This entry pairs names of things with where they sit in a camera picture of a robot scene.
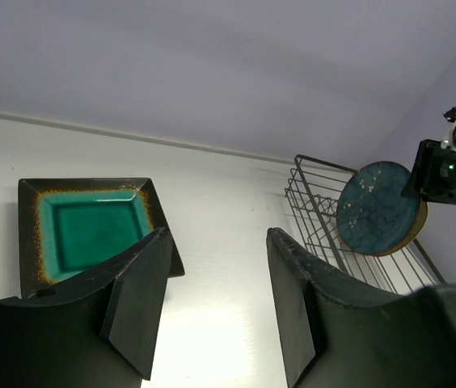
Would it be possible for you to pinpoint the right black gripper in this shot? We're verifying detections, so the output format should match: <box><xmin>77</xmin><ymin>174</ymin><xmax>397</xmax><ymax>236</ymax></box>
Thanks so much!
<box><xmin>401</xmin><ymin>139</ymin><xmax>456</xmax><ymax>205</ymax></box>

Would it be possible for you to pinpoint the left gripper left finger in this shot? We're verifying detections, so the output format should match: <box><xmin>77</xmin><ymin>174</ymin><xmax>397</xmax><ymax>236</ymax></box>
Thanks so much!
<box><xmin>0</xmin><ymin>228</ymin><xmax>172</xmax><ymax>387</ymax></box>

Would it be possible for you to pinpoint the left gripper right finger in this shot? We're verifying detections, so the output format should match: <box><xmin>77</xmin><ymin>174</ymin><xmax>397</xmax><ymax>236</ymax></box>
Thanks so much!
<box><xmin>267</xmin><ymin>228</ymin><xmax>456</xmax><ymax>387</ymax></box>

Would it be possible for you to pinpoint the dark patterned round plate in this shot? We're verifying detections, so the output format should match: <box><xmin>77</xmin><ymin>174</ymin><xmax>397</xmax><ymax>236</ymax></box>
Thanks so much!
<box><xmin>336</xmin><ymin>161</ymin><xmax>420</xmax><ymax>256</ymax></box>

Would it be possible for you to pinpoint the teal square plate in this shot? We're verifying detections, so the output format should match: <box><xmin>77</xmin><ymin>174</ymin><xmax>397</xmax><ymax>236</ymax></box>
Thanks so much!
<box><xmin>18</xmin><ymin>178</ymin><xmax>169</xmax><ymax>297</ymax></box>

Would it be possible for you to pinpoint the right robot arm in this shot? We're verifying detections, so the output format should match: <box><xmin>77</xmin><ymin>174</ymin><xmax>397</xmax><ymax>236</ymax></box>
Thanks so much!
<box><xmin>401</xmin><ymin>106</ymin><xmax>456</xmax><ymax>205</ymax></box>

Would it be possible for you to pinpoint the wire dish rack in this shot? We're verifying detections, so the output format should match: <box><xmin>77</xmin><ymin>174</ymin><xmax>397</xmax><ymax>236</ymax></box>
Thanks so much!
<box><xmin>285</xmin><ymin>154</ymin><xmax>445</xmax><ymax>294</ymax></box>

